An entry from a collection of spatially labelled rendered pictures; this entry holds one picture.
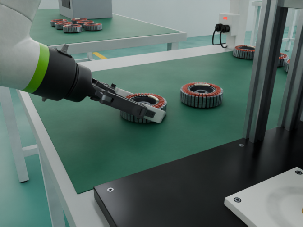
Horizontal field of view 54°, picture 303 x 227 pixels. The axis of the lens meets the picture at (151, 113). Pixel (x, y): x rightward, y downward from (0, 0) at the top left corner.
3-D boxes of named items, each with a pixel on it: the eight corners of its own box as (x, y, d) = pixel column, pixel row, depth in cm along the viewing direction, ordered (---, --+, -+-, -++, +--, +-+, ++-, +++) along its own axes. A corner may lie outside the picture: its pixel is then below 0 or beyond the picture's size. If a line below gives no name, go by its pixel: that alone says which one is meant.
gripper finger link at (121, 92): (112, 99, 72) (110, 98, 72) (133, 106, 76) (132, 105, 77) (117, 88, 71) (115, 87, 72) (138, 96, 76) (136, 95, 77)
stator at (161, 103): (135, 129, 65) (135, 113, 63) (112, 111, 73) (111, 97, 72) (175, 116, 71) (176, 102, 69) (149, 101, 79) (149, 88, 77)
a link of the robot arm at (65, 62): (20, 88, 58) (32, 104, 51) (42, 33, 57) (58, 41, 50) (49, 97, 62) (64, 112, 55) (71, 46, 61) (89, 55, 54)
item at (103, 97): (92, 82, 61) (88, 83, 56) (115, 93, 61) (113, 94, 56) (87, 93, 61) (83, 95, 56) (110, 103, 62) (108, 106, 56)
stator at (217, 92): (222, 111, 73) (223, 97, 72) (177, 107, 75) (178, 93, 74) (221, 94, 83) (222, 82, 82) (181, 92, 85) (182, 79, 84)
